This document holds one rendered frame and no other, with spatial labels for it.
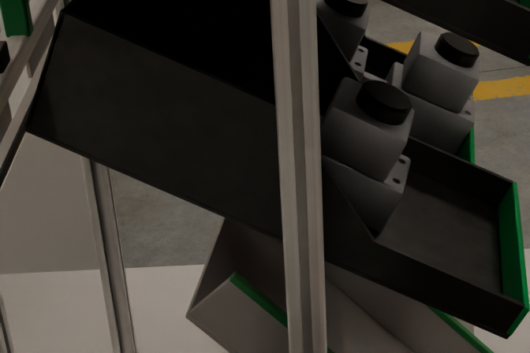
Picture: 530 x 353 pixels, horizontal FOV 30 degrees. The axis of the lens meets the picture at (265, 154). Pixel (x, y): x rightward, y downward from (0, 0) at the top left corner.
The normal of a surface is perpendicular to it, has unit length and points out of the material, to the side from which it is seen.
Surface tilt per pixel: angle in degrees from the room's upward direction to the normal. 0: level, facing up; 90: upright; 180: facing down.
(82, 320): 0
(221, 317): 90
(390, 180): 25
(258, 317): 90
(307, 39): 90
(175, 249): 0
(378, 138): 88
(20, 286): 0
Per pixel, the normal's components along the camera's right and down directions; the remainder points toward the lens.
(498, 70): -0.05, -0.87
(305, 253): 0.00, 0.48
